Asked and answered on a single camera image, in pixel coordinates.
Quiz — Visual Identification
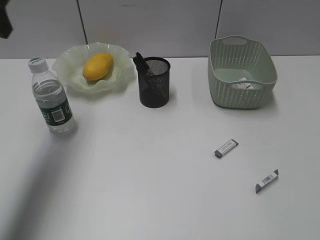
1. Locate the black marker pen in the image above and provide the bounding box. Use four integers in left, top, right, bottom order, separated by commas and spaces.
135, 52, 149, 69
133, 56, 154, 76

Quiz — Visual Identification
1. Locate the yellow mango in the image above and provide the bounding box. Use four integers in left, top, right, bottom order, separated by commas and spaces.
82, 52, 113, 81

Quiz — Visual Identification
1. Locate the white waste paper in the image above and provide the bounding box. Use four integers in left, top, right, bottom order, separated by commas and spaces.
232, 77, 254, 90

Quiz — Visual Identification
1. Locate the clear water bottle green label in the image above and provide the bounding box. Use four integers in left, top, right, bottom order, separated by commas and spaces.
28, 57, 76, 133

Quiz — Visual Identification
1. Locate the grey white eraser barcode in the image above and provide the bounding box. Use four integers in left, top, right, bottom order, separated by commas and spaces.
255, 169, 279, 194

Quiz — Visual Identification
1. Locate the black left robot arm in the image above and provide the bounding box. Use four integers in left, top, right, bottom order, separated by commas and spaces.
0, 0, 13, 39

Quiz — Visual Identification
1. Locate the black mesh pen holder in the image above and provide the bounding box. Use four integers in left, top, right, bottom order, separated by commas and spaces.
138, 57, 171, 109

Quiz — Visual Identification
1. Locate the grey white eraser upper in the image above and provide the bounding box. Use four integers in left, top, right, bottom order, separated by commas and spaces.
214, 139, 239, 158

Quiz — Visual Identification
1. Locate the pale green plastic basket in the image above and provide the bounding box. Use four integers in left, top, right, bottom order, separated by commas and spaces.
207, 35, 278, 109

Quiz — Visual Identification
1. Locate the pale green wavy glass plate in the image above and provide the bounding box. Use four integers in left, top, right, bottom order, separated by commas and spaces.
52, 42, 136, 96

